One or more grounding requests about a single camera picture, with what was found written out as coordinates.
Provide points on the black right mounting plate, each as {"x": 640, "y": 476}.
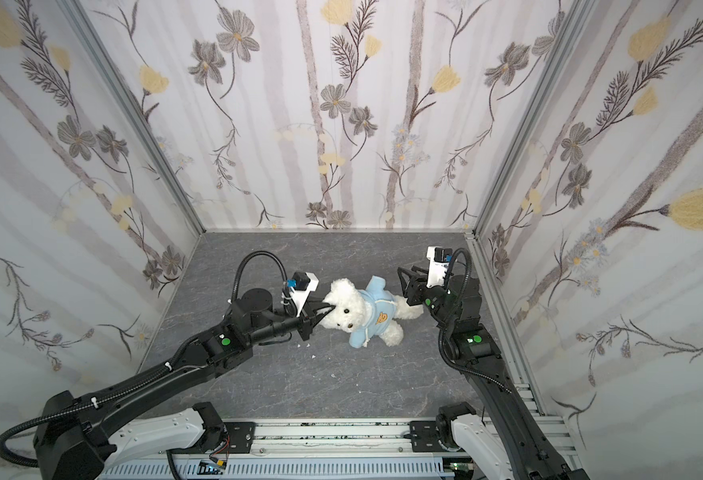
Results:
{"x": 425, "y": 437}

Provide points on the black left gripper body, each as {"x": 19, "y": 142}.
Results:
{"x": 303, "y": 321}

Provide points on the white slotted cable duct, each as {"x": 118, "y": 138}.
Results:
{"x": 317, "y": 468}

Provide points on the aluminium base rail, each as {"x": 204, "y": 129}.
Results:
{"x": 184, "y": 432}

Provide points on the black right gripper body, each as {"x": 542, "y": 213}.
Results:
{"x": 415, "y": 287}

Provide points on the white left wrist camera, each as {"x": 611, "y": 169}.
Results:
{"x": 299, "y": 287}

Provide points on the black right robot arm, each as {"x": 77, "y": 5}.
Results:
{"x": 503, "y": 439}

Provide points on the aluminium corner post right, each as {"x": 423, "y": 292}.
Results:
{"x": 562, "y": 48}

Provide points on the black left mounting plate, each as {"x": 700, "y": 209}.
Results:
{"x": 238, "y": 437}

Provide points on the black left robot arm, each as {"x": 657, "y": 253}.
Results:
{"x": 75, "y": 439}

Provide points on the black mounting plate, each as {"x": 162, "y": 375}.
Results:
{"x": 238, "y": 437}
{"x": 425, "y": 437}

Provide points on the light blue fleece hoodie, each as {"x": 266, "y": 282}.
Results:
{"x": 378, "y": 317}

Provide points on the aluminium corner post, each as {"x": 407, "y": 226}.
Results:
{"x": 75, "y": 15}
{"x": 562, "y": 48}

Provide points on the aluminium corner post left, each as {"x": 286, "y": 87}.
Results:
{"x": 75, "y": 15}

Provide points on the white plush teddy bear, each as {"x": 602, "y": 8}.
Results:
{"x": 348, "y": 307}

